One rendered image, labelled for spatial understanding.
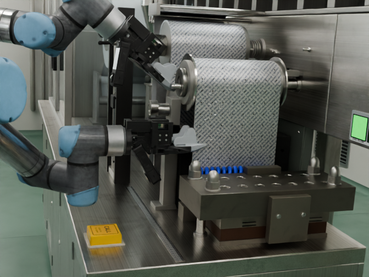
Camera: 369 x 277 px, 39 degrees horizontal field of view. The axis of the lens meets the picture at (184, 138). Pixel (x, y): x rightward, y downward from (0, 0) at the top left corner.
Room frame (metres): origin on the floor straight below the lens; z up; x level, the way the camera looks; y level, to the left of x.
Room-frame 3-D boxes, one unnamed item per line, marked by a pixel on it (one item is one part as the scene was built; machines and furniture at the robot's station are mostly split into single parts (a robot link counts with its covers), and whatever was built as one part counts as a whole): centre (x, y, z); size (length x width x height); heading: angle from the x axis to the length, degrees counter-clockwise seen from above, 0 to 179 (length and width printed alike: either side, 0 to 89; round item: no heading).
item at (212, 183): (1.13, -0.07, 1.05); 0.04 x 0.04 x 0.04
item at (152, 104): (1.35, 0.09, 1.18); 0.04 x 0.02 x 0.04; 18
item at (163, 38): (1.57, 0.10, 1.33); 0.06 x 0.06 x 0.06; 18
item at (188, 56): (1.34, 0.00, 1.25); 0.15 x 0.01 x 0.15; 18
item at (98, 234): (1.12, 0.17, 0.91); 0.07 x 0.07 x 0.02; 18
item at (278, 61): (1.42, -0.24, 1.25); 0.15 x 0.01 x 0.15; 18
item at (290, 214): (1.14, -0.25, 0.96); 0.10 x 0.03 x 0.11; 108
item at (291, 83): (1.43, -0.27, 1.25); 0.07 x 0.04 x 0.04; 108
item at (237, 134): (1.32, -0.13, 1.11); 0.23 x 0.01 x 0.18; 108
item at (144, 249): (2.25, 0.26, 0.88); 2.52 x 0.66 x 0.04; 18
